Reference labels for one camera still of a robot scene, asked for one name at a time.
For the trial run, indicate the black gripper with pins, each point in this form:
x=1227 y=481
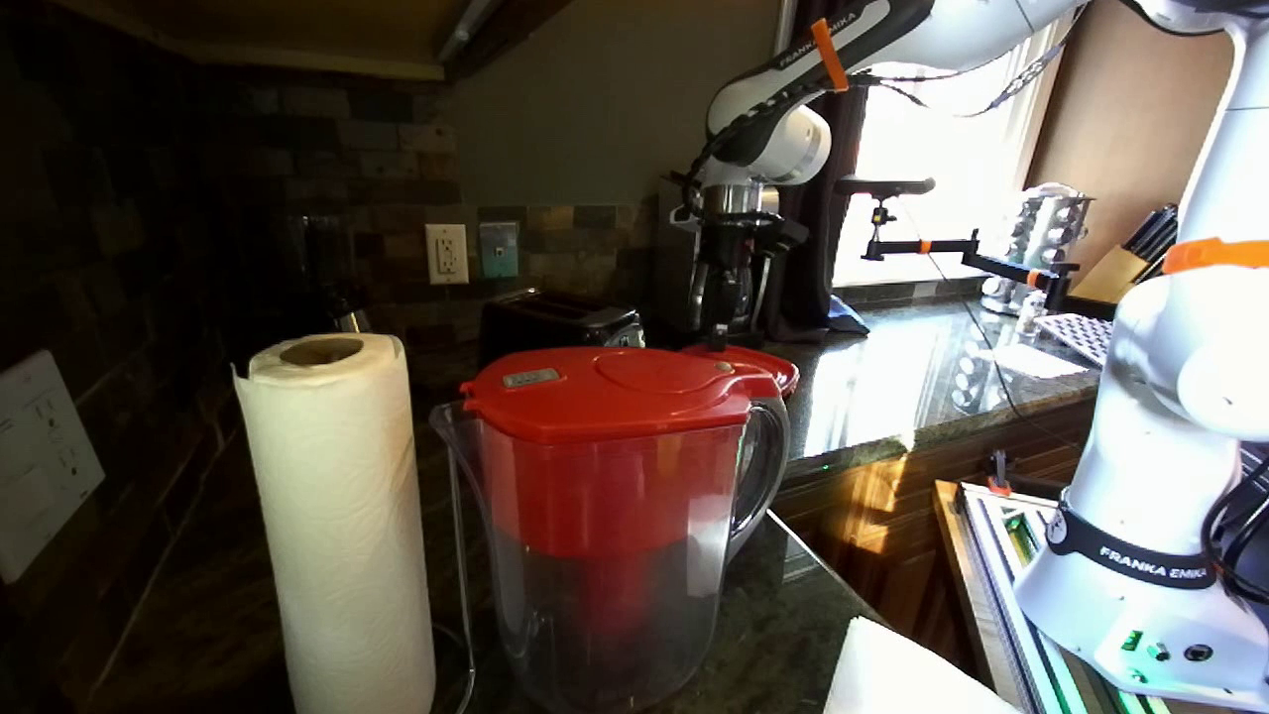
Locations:
x=754 y=237

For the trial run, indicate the red lidded plastic container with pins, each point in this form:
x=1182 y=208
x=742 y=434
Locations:
x=779 y=372

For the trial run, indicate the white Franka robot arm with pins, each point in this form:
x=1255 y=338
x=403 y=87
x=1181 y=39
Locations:
x=1163 y=399

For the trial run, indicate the black coffee maker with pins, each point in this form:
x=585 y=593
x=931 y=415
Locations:
x=670 y=265

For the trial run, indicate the black toaster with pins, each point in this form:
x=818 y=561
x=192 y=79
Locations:
x=557 y=323

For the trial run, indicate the clear water pitcher red lid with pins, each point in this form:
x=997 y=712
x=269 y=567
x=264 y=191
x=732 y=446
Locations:
x=610 y=528

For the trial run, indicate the wooden lower cabinet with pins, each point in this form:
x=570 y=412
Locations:
x=898 y=528

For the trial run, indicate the wooden cabinet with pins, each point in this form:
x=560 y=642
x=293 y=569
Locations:
x=898 y=528
x=264 y=26

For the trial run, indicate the checkered dish mat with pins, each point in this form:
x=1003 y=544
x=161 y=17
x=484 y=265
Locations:
x=1077 y=338

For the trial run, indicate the wooden knife block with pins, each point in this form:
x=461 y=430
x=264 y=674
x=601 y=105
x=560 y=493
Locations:
x=1124 y=265

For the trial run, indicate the white paper sheet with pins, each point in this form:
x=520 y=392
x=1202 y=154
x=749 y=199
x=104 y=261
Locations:
x=915 y=675

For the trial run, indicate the white paper towel roll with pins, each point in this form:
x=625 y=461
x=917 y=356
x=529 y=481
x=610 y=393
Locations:
x=339 y=528

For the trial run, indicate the wooden upper cabinet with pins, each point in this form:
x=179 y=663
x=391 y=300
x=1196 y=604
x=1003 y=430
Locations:
x=264 y=26

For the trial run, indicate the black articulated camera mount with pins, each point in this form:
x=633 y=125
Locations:
x=926 y=249

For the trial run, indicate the pale blue wall plate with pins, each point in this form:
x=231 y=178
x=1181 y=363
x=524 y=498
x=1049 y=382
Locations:
x=503 y=249

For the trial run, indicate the white wall switch plate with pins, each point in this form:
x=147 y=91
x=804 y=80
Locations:
x=447 y=251

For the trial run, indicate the white wall outlet plate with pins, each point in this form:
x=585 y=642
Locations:
x=40 y=461

